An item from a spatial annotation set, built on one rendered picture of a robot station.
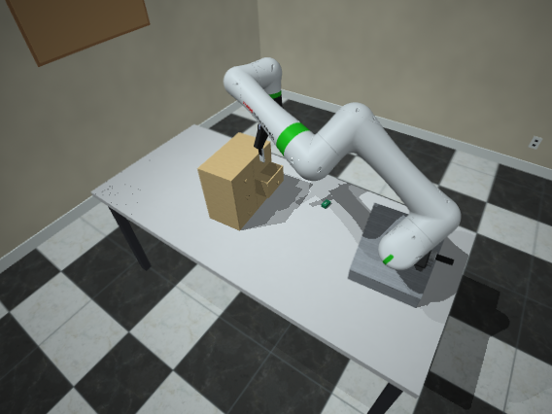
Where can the brown chest of drawers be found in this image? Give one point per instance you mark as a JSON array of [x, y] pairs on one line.
[[217, 173]]

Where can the tan wooden drawer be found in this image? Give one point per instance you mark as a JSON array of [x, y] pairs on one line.
[[260, 199], [258, 165], [245, 196], [243, 179], [247, 212], [269, 179]]

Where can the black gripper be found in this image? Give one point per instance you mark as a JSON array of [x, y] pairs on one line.
[[260, 141]]

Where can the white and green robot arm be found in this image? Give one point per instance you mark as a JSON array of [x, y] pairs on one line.
[[353, 129]]

